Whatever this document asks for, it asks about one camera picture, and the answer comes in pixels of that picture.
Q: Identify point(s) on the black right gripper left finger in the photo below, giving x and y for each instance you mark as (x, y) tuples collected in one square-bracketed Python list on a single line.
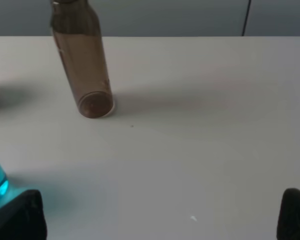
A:
[(23, 217)]

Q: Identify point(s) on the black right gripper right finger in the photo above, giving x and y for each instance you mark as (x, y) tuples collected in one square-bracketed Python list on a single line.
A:
[(288, 225)]

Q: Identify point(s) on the brown translucent plastic bottle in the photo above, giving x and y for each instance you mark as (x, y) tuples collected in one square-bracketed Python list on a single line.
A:
[(77, 34)]

